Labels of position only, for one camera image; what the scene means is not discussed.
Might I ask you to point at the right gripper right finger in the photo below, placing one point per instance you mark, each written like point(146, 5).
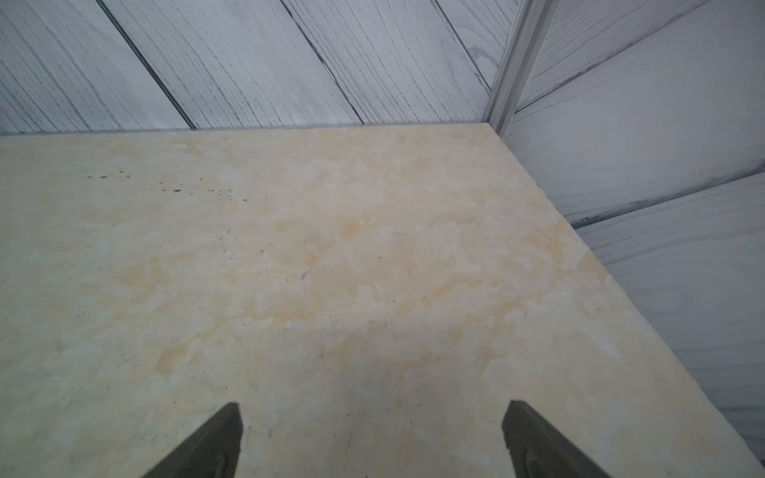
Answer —
point(538, 449)

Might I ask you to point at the aluminium corner post right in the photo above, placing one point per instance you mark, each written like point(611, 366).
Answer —
point(527, 35)

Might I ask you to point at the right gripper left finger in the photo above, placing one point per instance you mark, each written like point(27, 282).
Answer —
point(211, 451)

